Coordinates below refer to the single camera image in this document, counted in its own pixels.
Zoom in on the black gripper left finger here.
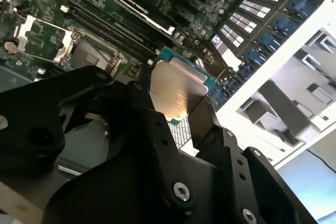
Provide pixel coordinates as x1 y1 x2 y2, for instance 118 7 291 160
0 63 198 209

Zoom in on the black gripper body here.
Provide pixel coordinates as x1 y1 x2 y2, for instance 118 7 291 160
47 150 237 224

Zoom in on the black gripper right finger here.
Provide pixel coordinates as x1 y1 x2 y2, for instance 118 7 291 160
188 97 319 224

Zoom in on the silver CPU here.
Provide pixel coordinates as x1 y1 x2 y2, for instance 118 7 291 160
149 47 218 125

